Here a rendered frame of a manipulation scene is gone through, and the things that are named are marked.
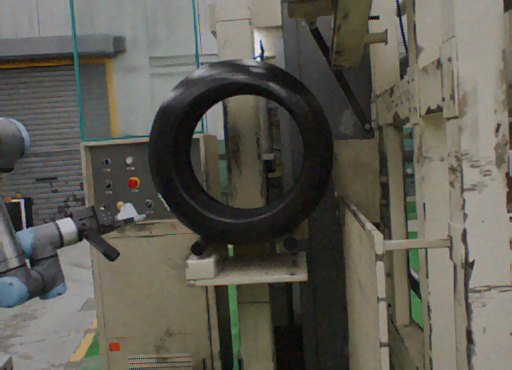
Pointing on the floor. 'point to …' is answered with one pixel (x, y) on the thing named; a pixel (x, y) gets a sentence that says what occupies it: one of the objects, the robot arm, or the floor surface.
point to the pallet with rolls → (19, 211)
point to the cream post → (245, 173)
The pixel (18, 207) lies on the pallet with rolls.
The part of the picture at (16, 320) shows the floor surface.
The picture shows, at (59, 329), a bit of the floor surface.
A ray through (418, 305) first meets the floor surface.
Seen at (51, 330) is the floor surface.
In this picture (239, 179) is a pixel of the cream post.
